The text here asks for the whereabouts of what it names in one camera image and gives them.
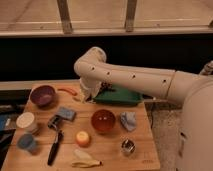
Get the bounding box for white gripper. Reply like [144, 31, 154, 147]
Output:
[79, 78, 101, 101]

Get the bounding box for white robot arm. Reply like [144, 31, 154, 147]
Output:
[74, 47, 213, 171]

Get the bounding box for green plastic tray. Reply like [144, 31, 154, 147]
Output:
[93, 85, 143, 106]

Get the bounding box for dark grape bunch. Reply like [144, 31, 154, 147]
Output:
[101, 83, 113, 91]

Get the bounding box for blue sponge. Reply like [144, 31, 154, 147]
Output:
[56, 107, 76, 121]

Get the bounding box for orange red bowl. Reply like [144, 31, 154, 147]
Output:
[91, 109, 116, 134]

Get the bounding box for purple bowl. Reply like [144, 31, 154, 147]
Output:
[30, 85, 56, 107]

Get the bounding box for blue grey crumpled cloth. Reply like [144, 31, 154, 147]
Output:
[120, 112, 136, 132]

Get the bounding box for orange yellow ball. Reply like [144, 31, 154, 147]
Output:
[75, 131, 90, 147]

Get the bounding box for wooden cutting board table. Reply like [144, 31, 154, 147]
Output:
[1, 82, 160, 171]

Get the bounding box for shiny metal cup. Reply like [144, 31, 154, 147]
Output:
[121, 139, 135, 156]

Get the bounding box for white cup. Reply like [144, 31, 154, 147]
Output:
[16, 112, 38, 133]

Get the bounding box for yellow banana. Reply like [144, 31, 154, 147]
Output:
[71, 149, 102, 168]

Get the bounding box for blue cup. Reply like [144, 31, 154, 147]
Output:
[17, 134, 36, 153]

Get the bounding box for black handled peeler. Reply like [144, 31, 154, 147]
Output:
[47, 130, 63, 166]

